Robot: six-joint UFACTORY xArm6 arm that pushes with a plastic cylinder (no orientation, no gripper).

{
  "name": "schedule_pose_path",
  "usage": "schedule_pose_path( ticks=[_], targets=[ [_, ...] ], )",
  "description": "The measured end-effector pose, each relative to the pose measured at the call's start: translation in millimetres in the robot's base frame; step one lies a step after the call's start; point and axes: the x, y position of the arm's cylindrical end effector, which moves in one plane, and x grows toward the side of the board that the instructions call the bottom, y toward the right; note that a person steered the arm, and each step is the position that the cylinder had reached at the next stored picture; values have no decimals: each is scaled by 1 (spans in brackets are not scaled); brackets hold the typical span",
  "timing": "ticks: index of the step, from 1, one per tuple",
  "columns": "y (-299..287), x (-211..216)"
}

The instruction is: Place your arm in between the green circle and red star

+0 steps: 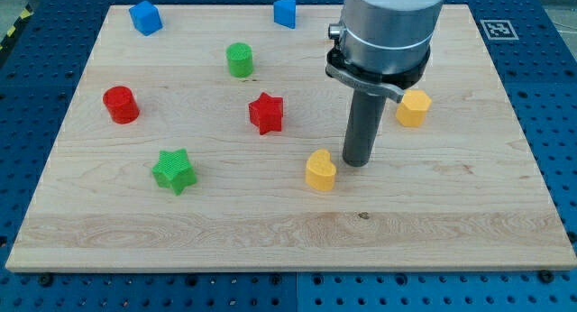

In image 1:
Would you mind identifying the green cylinder block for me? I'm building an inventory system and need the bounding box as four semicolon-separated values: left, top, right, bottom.
225;42;253;78

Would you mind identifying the yellow hexagon block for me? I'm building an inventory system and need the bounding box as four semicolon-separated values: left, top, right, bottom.
396;89;432;127

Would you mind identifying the red star block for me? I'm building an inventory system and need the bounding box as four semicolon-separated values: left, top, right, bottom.
248;92;284;135

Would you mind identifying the red cylinder block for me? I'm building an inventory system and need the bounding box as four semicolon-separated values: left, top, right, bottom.
103;86;140;124

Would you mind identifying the blue triangular prism block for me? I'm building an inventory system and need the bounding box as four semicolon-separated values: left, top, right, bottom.
273;0;297;29

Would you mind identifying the yellow heart block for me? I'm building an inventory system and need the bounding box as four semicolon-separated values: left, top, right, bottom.
305;149;337;191

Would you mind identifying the blue cube block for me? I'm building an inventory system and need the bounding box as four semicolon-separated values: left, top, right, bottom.
129;0;163;36

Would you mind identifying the white fiducial marker tag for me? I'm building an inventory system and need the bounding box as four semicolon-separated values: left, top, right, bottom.
481;19;518;41

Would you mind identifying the light wooden board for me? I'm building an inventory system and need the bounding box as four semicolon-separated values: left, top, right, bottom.
6;5;576;273

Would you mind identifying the black yellow hazard tape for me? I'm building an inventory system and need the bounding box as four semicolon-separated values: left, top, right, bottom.
1;4;34;52

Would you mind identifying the green star block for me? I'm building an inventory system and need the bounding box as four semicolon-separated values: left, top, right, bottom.
151;149;197;196

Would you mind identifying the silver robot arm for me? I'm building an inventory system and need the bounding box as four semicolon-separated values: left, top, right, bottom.
325;0;444;103

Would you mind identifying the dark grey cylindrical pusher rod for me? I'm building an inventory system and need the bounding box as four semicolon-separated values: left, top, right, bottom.
342;90;386;167

